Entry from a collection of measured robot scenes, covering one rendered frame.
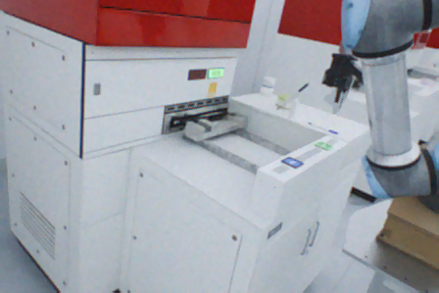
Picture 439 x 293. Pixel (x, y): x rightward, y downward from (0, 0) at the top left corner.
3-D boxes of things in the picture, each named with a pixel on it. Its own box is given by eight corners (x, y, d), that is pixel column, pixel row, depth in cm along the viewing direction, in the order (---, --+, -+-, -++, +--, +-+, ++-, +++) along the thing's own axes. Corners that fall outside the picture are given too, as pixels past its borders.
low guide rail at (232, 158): (182, 137, 151) (183, 130, 150) (185, 136, 152) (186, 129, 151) (278, 186, 123) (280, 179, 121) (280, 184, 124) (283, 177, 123)
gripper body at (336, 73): (328, 83, 127) (338, 52, 123) (351, 90, 122) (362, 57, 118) (320, 85, 121) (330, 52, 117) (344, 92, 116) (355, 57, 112)
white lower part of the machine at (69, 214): (10, 241, 187) (1, 100, 157) (131, 194, 248) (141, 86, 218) (76, 328, 147) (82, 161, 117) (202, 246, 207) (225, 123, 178)
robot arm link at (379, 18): (438, 205, 83) (431, -27, 58) (370, 210, 88) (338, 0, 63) (423, 173, 92) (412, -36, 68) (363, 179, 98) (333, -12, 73)
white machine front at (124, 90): (79, 157, 119) (81, 43, 105) (220, 122, 179) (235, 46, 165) (83, 161, 117) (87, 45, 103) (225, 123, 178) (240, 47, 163)
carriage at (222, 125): (182, 134, 145) (183, 128, 144) (232, 122, 172) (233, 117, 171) (196, 141, 141) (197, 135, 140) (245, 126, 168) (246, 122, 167)
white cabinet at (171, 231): (116, 302, 162) (128, 149, 132) (233, 224, 233) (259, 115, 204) (218, 413, 125) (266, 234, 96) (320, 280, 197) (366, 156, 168)
